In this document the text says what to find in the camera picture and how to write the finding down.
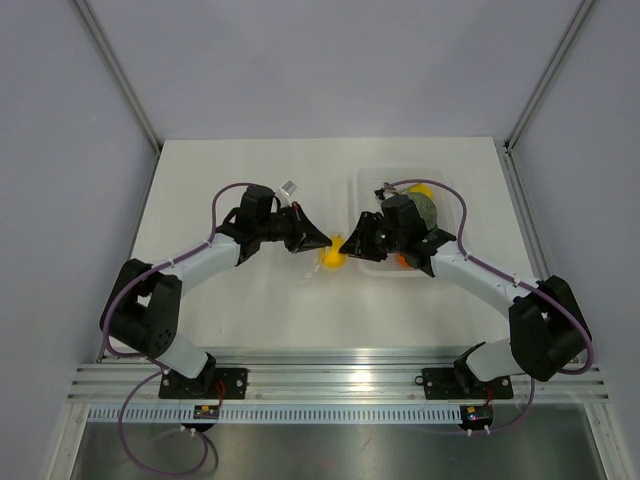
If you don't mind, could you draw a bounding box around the aluminium frame post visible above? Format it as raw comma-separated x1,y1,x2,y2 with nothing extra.
504,0,599,154
69,0,163,159

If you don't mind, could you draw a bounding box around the yellow lemon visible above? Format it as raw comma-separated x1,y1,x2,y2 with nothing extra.
407,183,433,199
320,235,346,270

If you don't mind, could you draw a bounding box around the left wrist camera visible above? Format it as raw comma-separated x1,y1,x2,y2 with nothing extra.
277,180,297,205

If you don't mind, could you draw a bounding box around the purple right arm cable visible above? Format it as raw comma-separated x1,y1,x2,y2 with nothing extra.
374,178,596,435

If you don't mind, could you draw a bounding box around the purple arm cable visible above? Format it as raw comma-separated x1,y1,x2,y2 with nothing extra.
374,178,596,435
102,182,256,474

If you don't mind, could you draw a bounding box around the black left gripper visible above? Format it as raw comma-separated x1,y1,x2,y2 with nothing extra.
257,202,332,254

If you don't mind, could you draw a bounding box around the green netted melon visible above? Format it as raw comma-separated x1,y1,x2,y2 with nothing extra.
408,192,437,231

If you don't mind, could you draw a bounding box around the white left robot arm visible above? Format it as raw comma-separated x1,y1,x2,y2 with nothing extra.
100,181,332,399

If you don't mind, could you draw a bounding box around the left aluminium frame post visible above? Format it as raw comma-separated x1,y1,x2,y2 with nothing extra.
69,0,163,159

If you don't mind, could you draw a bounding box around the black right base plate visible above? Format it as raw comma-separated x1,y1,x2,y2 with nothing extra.
414,367,514,400

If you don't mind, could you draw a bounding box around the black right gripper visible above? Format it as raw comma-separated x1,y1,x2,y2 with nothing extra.
339,211,406,262

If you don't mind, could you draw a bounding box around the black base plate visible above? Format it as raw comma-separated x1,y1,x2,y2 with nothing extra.
414,367,514,400
158,367,249,400

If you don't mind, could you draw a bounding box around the right aluminium frame post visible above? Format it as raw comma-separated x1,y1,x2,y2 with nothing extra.
504,0,599,154

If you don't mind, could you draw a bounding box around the clear zip top bag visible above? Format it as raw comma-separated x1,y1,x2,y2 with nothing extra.
300,233,347,280

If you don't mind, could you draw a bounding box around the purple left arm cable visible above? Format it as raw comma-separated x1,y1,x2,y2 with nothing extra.
102,182,256,474

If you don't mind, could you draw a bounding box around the white perforated plastic basket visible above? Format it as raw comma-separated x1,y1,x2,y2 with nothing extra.
349,165,460,279

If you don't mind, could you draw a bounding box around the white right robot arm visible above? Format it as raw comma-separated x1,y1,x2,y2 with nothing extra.
340,194,592,396

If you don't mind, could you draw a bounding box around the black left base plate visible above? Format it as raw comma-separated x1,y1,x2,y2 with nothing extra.
158,367,249,400

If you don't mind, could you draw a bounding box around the white slotted cable duct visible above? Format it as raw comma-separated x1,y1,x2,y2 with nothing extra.
87,404,492,425

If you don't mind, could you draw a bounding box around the aluminium front rail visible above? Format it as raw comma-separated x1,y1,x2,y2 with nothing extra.
66,355,610,404

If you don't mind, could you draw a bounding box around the orange fruit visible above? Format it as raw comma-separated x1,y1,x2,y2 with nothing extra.
396,254,412,269

